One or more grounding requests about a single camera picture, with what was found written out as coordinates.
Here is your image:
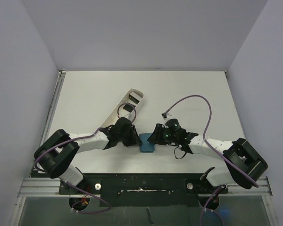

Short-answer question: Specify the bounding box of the blue card holder wallet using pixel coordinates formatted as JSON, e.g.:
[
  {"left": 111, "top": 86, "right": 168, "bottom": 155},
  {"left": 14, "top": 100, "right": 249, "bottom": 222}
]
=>
[{"left": 139, "top": 133, "right": 155, "bottom": 153}]

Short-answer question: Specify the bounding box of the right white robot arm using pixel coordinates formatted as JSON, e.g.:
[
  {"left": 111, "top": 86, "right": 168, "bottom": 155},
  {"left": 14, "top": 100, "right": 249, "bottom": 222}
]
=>
[{"left": 148, "top": 118, "right": 268, "bottom": 193}]

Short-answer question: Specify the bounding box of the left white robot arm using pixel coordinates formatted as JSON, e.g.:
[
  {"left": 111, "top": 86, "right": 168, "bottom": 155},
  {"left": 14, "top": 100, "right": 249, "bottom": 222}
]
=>
[{"left": 34, "top": 117, "right": 142, "bottom": 194}]

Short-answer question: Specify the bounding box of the white oblong plastic tray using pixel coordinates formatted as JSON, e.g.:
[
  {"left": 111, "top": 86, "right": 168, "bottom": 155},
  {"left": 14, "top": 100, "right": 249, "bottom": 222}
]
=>
[{"left": 101, "top": 89, "right": 144, "bottom": 128}]

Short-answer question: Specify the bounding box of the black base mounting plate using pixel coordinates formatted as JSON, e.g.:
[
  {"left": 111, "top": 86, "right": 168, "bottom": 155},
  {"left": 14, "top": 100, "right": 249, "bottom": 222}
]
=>
[{"left": 58, "top": 173, "right": 229, "bottom": 208}]

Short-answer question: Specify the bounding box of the right black loop cable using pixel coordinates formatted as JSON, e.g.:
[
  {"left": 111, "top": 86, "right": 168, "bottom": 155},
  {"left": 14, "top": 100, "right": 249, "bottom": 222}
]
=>
[{"left": 173, "top": 147, "right": 188, "bottom": 160}]

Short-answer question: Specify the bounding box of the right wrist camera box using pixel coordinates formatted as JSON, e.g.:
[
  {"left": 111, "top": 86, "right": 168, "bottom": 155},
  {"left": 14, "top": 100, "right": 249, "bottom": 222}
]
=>
[{"left": 162, "top": 113, "right": 173, "bottom": 128}]

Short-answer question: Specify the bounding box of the aluminium frame rail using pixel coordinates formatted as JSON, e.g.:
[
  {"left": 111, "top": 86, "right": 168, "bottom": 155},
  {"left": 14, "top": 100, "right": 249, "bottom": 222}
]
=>
[{"left": 19, "top": 71, "right": 270, "bottom": 226}]

